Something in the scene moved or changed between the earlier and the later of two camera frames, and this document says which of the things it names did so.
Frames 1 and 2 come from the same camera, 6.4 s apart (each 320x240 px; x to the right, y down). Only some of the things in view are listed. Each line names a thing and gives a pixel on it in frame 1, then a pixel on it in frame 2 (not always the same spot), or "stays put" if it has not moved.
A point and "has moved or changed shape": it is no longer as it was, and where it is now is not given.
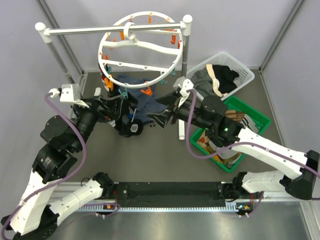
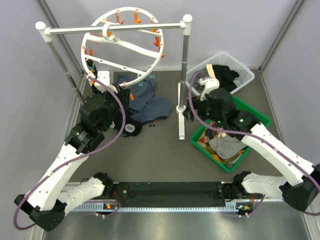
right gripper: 169,100 -> 199,104
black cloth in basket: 225,76 stays put
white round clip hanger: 141,49 has moved or changed shape
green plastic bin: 234,103 stays put
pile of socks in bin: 227,155 stays put
